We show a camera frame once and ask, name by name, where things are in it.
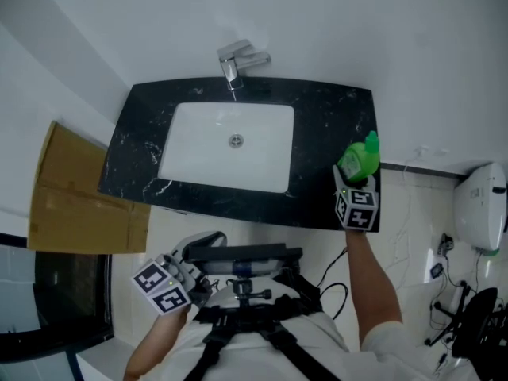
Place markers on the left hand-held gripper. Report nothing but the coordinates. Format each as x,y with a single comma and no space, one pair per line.
166,288

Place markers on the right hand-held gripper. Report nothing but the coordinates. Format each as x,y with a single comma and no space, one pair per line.
357,210

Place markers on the green cleaner bottle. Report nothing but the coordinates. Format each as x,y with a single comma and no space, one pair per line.
359,159

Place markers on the person's right forearm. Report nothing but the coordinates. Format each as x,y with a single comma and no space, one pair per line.
375,292

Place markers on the person's left forearm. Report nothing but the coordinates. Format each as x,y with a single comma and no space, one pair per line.
156,343

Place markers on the black marble vanity top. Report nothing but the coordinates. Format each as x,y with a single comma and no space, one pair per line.
325,133

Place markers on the black framed glass door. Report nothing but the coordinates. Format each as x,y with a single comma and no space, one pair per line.
71,292

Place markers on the person's white shirt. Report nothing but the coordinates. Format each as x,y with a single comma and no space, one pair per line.
254,347

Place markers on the brown cardboard box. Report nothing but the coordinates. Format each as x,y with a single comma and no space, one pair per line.
83,208

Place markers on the small black device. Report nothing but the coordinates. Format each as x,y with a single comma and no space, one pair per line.
437,270

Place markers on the black chest harness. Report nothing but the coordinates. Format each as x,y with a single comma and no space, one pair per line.
285,312

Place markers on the metal sink drain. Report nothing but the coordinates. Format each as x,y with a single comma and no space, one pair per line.
235,140

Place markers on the white sink basin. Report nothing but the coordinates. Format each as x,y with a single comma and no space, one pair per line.
222,165

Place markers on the chrome faucet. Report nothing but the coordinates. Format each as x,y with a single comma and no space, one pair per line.
234,64

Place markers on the black office chair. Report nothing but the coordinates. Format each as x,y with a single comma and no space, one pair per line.
476,324

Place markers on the black chest mount tray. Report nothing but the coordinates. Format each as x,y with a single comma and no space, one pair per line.
242,258

